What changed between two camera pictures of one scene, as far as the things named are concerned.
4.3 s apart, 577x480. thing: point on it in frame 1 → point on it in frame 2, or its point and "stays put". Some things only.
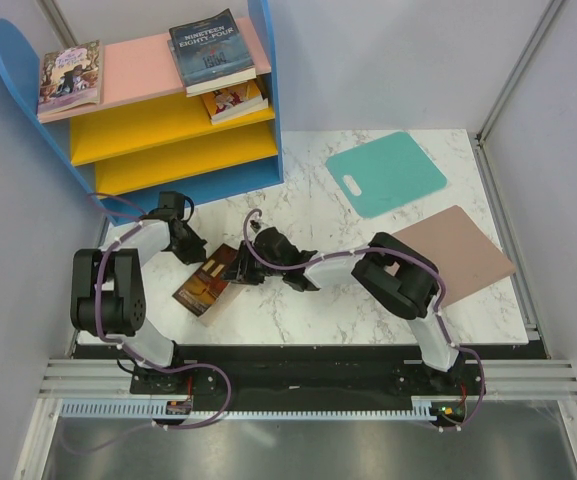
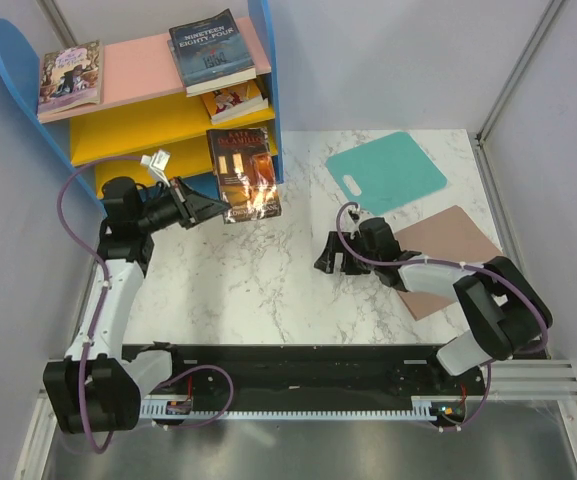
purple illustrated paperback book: (70, 78) stays put
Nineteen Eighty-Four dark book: (211, 53) stays put
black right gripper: (243, 272) → (334, 245)
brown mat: (466, 258) stays put
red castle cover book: (176, 61) stays put
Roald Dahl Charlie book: (234, 102) stays put
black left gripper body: (190, 248) → (158, 214)
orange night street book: (202, 290) → (245, 172)
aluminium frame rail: (531, 380) stays put
